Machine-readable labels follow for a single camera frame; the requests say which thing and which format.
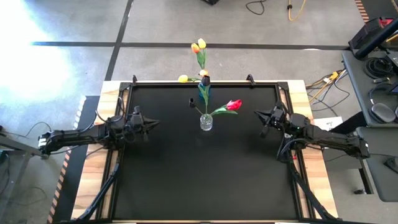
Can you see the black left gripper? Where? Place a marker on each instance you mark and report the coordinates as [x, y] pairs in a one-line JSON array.
[[135, 126]]

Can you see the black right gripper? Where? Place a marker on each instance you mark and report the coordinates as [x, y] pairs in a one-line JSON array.
[[278, 119]]

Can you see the red artificial tulip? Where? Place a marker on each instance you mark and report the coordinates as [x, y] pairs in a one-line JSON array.
[[234, 104]]

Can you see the black artificial tulip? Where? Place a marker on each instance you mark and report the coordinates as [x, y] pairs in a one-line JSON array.
[[192, 102], [206, 81]]

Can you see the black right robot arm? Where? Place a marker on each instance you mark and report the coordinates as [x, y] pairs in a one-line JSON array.
[[329, 140]]

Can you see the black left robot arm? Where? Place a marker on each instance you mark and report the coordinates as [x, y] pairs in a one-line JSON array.
[[74, 137]]

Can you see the clear textured glass vase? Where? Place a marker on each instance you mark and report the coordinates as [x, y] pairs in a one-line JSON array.
[[206, 124]]

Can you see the blue textured glass vase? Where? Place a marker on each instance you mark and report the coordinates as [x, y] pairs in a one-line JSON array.
[[200, 93]]

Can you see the white paper sheet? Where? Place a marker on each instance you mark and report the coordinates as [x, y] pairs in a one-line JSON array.
[[331, 123]]

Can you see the dark grey desk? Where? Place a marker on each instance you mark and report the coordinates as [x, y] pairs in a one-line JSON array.
[[382, 174], [360, 93]]

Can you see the black mat with orange stripes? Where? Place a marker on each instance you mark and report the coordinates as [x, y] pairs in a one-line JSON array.
[[70, 186], [362, 9]]

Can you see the black headphones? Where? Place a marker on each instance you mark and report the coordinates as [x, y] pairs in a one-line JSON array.
[[382, 112]]

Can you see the grey metal stand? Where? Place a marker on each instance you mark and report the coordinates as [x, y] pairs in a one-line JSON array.
[[18, 149]]

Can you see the black and red tool case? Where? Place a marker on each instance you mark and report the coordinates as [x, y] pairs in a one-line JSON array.
[[370, 31]]

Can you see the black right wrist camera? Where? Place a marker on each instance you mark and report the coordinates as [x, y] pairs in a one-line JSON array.
[[279, 108]]

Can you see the black frame clamp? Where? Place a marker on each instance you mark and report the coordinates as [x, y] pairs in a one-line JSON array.
[[250, 79], [134, 80]]

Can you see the black aluminium table frame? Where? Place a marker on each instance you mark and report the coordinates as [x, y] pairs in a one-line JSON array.
[[119, 186]]

